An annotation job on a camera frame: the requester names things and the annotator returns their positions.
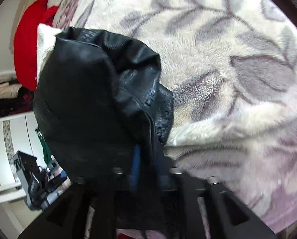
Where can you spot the black leather jacket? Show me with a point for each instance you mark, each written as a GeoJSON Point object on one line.
{"type": "Point", "coordinates": [88, 104]}

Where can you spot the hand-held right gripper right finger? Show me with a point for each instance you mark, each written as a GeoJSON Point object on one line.
{"type": "Point", "coordinates": [163, 173]}

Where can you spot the red quilt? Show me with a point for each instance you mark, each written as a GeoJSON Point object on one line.
{"type": "Point", "coordinates": [26, 44]}

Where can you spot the beige hooded coat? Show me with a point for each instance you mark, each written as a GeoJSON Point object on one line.
{"type": "Point", "coordinates": [1, 90]}

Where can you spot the floral fleece blanket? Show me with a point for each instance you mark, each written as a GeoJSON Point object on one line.
{"type": "Point", "coordinates": [225, 79]}

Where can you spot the white knit sweater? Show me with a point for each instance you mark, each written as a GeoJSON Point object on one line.
{"type": "Point", "coordinates": [45, 44]}

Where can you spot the pile of clothes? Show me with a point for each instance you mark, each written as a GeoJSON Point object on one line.
{"type": "Point", "coordinates": [11, 105]}

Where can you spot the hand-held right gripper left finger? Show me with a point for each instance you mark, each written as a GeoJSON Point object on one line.
{"type": "Point", "coordinates": [136, 164]}

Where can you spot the white sliding door wardrobe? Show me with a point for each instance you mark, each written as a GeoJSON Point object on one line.
{"type": "Point", "coordinates": [4, 154]}

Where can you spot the green garment with white stripes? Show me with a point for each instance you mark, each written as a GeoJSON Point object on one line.
{"type": "Point", "coordinates": [45, 147]}

